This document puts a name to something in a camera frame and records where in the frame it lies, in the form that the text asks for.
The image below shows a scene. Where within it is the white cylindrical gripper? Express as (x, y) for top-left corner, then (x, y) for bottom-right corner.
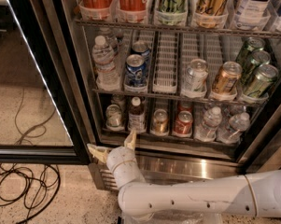
(87, 129), (145, 189)

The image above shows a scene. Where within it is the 7up can bottom shelf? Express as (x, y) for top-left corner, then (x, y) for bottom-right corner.
(105, 105), (122, 128)

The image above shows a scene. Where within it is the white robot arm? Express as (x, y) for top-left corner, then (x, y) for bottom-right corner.
(88, 131), (281, 222)

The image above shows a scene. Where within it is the gold can bottom shelf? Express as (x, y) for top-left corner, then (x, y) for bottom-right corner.
(152, 109), (168, 133)

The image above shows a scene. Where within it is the red cola can front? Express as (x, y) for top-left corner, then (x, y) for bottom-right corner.
(174, 111), (193, 134)

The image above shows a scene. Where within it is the red cola can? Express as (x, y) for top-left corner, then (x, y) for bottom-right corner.
(174, 111), (193, 134)
(177, 101), (193, 112)

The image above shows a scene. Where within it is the water bottle middle shelf front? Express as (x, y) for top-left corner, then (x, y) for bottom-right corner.
(92, 35), (119, 91)

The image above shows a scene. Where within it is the water bottle shelf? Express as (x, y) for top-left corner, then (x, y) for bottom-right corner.
(217, 112), (250, 144)
(99, 27), (119, 54)
(92, 35), (119, 91)
(194, 106), (222, 142)

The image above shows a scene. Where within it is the blue pepsi can front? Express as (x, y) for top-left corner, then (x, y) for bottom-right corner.
(125, 54), (147, 87)

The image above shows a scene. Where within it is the blue pepsi can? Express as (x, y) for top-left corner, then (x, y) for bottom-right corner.
(131, 40), (150, 64)
(125, 54), (147, 87)

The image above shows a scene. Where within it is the empty white shelf tray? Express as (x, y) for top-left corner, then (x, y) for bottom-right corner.
(152, 33), (178, 94)

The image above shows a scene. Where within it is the red cola can behind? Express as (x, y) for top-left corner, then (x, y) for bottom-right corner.
(177, 101), (193, 112)

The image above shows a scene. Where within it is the glass fridge door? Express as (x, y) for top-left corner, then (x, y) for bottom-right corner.
(0, 0), (90, 165)

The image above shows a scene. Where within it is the water bottle bottom shelf left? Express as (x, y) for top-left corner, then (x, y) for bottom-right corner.
(194, 106), (222, 142)

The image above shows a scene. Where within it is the blue pepsi can behind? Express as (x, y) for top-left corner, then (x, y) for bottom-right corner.
(131, 40), (150, 64)

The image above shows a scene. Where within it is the white silver can middle shelf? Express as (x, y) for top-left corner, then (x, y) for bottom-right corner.
(184, 59), (208, 92)

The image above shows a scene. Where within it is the stainless steel fridge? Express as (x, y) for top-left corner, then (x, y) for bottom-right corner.
(50, 0), (281, 189)

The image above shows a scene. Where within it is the water bottle middle shelf behind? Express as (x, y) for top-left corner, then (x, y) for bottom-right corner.
(99, 27), (119, 54)

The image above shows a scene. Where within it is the water bottle bottom shelf right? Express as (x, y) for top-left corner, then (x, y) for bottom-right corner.
(217, 112), (250, 144)

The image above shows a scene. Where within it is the gold can middle shelf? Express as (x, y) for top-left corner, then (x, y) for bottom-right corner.
(212, 62), (242, 94)

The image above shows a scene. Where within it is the green can front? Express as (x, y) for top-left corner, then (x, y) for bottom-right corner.
(243, 64), (278, 98)

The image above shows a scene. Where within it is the green can middle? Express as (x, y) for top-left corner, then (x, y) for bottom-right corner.
(241, 49), (271, 84)

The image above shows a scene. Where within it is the green can back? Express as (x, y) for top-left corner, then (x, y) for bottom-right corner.
(235, 37), (265, 65)

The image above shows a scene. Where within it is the white labelled bottle top shelf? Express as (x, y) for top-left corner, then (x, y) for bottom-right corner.
(235, 0), (270, 18)

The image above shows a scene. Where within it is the brown glass bottle white cap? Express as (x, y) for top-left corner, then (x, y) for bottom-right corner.
(128, 97), (146, 133)

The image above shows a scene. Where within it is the clear plastic bin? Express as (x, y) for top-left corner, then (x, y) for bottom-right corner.
(120, 211), (223, 224)

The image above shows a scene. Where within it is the black cable on floor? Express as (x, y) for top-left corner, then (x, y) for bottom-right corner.
(0, 87), (62, 224)

